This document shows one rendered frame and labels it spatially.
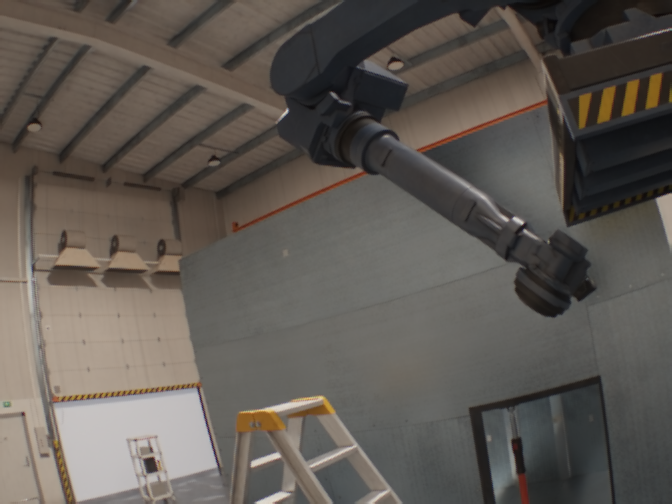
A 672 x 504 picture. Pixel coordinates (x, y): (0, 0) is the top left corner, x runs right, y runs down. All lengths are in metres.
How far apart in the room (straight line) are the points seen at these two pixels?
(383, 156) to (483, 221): 0.40
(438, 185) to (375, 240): 0.85
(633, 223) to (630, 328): 0.39
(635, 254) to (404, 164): 0.95
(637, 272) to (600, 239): 0.20
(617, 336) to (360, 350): 1.15
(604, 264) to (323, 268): 1.28
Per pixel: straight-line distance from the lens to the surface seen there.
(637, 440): 2.03
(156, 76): 10.02
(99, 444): 11.74
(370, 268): 2.25
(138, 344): 12.32
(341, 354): 2.35
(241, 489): 1.93
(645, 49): 0.81
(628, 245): 1.92
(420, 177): 1.49
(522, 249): 1.33
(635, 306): 1.92
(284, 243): 2.54
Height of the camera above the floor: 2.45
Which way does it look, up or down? 13 degrees up
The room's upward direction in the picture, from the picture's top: 12 degrees counter-clockwise
